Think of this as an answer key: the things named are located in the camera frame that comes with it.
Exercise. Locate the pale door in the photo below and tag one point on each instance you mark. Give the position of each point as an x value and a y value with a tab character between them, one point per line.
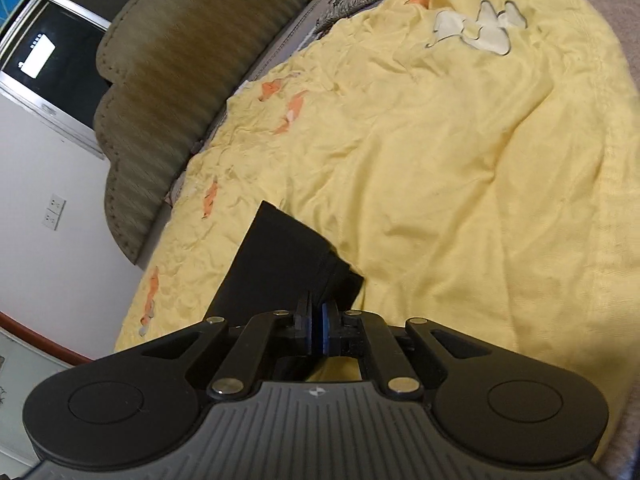
25	390

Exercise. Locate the olive green striped pillow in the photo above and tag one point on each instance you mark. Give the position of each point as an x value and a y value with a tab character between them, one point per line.
170	70

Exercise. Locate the black pants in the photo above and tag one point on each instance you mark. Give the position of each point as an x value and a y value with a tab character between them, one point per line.
280	260

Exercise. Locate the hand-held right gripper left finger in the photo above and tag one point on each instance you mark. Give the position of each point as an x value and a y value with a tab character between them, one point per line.
301	327

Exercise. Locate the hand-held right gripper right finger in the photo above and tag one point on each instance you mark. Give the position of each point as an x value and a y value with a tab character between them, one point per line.
326	331

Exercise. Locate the brown wooden door frame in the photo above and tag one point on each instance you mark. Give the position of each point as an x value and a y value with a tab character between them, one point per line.
45	342

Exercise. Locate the yellow printed blanket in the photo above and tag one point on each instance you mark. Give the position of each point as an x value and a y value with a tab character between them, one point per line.
425	170

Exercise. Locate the window with metal frame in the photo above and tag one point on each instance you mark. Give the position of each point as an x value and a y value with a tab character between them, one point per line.
55	55

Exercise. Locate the white wall outlet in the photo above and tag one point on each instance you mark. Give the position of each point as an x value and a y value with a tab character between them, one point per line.
53	211

